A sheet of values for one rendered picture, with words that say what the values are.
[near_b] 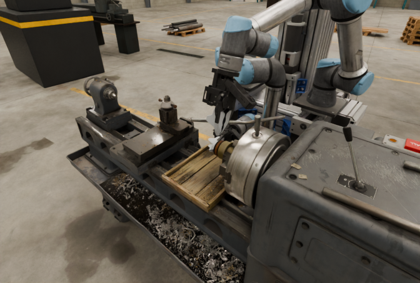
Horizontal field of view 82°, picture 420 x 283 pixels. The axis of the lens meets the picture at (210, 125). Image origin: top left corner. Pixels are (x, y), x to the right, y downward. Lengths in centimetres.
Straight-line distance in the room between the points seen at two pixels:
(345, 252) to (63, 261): 190
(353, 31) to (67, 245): 226
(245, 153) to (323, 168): 26
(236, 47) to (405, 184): 60
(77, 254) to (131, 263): 42
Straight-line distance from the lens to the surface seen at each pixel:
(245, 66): 109
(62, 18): 539
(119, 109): 185
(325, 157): 84
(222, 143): 106
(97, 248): 220
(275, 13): 98
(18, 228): 264
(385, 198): 78
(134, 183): 175
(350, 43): 115
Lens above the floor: 173
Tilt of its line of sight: 31 degrees down
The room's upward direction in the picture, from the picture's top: straight up
